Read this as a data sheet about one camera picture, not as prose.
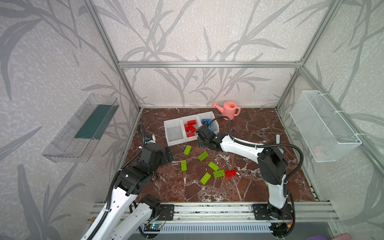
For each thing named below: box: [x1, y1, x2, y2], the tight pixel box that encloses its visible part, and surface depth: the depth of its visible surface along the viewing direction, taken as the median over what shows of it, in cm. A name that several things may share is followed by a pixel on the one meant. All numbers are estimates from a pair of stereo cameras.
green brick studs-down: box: [197, 151, 209, 162], surface depth 95 cm
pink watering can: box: [212, 101, 241, 121], surface depth 110 cm
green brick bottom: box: [200, 172, 212, 185], surface depth 86 cm
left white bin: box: [163, 117, 187, 147], surface depth 104 cm
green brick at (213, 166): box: [208, 161, 220, 171], surface depth 91 cm
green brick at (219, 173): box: [213, 169, 225, 178], surface depth 87 cm
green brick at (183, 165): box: [181, 160, 187, 171], surface depth 91 cm
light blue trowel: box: [275, 134, 281, 144], surface depth 103 cm
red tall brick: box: [187, 119, 197, 126], surface depth 110 cm
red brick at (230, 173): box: [225, 169, 237, 178], surface depth 87 cm
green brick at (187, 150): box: [183, 144, 192, 156], surface depth 98 cm
